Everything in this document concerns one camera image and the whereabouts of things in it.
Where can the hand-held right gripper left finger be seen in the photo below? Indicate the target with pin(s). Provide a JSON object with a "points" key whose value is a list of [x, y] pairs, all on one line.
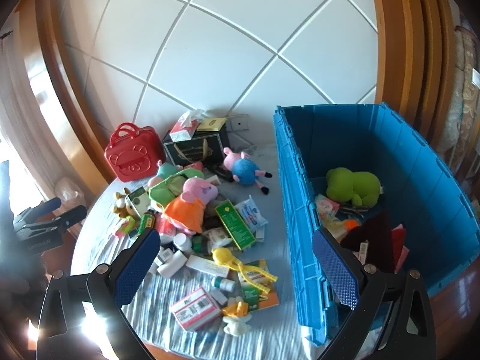
{"points": [[135, 270]]}

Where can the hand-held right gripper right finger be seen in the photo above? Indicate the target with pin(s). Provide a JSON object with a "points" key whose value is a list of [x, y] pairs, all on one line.
{"points": [[335, 270]]}

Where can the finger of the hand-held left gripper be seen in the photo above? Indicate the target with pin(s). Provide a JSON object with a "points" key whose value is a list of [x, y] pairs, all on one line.
{"points": [[47, 206], [69, 215]]}

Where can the wide white pill bottle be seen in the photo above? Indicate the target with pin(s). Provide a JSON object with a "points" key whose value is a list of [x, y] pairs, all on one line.
{"points": [[182, 242]]}

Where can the green bordered box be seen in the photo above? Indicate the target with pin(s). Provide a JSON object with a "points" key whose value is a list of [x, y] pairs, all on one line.
{"points": [[262, 296]]}

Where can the yellow plastic clamp toy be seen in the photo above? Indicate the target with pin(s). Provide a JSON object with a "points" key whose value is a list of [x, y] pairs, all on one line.
{"points": [[223, 255]]}

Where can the blue plastic storage crate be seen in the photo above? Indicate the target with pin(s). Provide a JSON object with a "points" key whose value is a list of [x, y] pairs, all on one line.
{"points": [[393, 150]]}

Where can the clear plastic bag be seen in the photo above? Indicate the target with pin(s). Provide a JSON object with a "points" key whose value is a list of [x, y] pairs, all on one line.
{"points": [[67, 189]]}

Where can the slim white bottle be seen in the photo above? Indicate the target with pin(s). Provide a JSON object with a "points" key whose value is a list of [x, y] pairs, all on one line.
{"points": [[172, 264]]}

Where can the small pink yellow box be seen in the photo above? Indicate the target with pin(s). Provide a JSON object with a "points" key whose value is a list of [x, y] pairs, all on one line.
{"points": [[125, 227]]}

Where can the dark maroon cloth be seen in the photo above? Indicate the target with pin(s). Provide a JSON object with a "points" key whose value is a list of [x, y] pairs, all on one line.
{"points": [[371, 232]]}

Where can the brown bear plush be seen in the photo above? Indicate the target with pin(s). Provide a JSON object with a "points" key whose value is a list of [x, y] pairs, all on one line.
{"points": [[122, 204]]}

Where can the pink packet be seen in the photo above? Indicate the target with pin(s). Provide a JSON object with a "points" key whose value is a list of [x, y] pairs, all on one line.
{"points": [[327, 206]]}

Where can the long white medicine box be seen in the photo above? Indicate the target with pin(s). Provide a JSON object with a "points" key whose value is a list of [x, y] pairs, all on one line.
{"points": [[202, 264]]}

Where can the green white carton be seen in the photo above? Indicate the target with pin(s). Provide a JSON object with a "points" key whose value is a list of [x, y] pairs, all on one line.
{"points": [[137, 200]]}

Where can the pink white medicine box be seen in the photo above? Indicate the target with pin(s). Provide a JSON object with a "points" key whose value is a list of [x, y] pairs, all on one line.
{"points": [[195, 307]]}

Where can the red cloth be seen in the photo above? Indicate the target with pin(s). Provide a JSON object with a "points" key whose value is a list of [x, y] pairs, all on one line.
{"points": [[400, 240]]}

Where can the light blue striped cloth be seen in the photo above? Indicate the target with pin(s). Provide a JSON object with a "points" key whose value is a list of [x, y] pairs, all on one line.
{"points": [[270, 232]]}

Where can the pig plush orange dress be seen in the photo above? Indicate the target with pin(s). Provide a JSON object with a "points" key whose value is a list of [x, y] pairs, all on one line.
{"points": [[187, 210]]}

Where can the red toy suitcase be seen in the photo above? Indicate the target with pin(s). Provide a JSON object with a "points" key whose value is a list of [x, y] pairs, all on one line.
{"points": [[131, 161]]}

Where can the white plush green hood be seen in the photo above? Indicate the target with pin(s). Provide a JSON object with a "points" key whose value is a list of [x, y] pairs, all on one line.
{"points": [[165, 191]]}

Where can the green plush toy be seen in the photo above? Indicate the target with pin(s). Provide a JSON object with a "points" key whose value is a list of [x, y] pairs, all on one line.
{"points": [[348, 185]]}

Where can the brown white snack packet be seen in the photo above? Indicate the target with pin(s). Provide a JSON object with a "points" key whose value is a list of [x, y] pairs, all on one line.
{"points": [[217, 238]]}

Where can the small bottle green cap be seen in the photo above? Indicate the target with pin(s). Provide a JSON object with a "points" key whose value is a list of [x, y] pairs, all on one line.
{"points": [[223, 284]]}

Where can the blue white wipes pack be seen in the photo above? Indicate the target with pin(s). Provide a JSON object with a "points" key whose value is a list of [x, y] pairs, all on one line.
{"points": [[251, 212]]}

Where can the pig plush teal shirt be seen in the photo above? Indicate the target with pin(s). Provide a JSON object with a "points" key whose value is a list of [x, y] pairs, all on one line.
{"points": [[165, 170]]}

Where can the long green box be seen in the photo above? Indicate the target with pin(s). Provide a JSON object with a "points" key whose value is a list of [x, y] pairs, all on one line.
{"points": [[234, 225]]}

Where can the white duck toy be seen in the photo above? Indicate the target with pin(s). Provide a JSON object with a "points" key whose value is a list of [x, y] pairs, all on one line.
{"points": [[236, 326]]}

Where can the black gift bag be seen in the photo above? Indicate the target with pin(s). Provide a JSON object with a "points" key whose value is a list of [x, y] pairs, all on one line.
{"points": [[191, 150]]}

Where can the pig plush blue shirt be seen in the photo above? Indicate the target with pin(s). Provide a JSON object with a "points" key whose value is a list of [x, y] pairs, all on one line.
{"points": [[243, 168]]}

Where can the red white tissue box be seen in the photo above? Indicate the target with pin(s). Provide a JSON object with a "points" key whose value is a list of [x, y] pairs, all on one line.
{"points": [[183, 129]]}

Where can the gold flat box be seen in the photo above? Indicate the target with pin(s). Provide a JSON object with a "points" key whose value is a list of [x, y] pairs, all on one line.
{"points": [[212, 124]]}

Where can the floral patterned roll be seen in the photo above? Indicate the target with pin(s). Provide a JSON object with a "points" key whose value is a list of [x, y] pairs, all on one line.
{"points": [[463, 101]]}

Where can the white wall socket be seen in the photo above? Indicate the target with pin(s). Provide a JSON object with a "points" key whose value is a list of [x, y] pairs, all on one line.
{"points": [[240, 123]]}

